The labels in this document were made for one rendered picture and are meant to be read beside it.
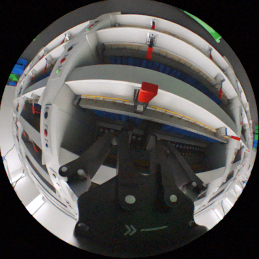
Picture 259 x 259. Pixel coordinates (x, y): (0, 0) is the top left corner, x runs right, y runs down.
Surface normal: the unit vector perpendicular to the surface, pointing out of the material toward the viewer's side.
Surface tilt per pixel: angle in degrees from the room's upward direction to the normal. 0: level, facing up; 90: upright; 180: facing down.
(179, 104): 18
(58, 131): 90
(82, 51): 90
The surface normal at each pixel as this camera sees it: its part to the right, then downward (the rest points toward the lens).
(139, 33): -0.21, 0.96
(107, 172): 0.01, -0.20
